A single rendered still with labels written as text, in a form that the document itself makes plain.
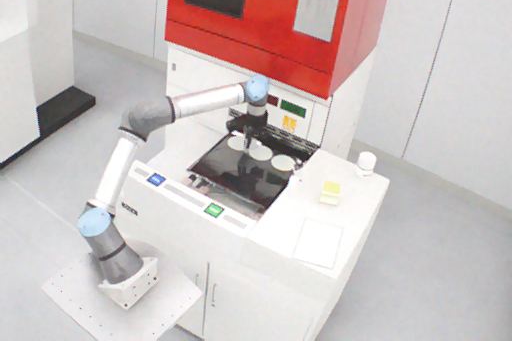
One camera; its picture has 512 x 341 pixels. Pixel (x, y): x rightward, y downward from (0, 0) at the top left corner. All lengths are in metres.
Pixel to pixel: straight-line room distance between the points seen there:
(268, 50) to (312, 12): 0.27
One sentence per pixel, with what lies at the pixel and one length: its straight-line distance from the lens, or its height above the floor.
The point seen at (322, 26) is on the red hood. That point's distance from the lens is 1.80.
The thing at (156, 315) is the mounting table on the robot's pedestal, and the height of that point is 0.82.
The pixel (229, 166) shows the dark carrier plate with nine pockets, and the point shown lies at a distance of 2.01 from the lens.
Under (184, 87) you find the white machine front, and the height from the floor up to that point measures 0.99.
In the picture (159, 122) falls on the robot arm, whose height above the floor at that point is 1.27.
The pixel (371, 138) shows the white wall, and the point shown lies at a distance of 3.76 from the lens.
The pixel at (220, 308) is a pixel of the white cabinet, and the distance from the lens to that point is 2.07.
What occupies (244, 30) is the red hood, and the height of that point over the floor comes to 1.40.
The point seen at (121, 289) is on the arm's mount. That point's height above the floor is 0.94.
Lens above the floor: 2.18
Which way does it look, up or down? 37 degrees down
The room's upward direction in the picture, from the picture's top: 9 degrees clockwise
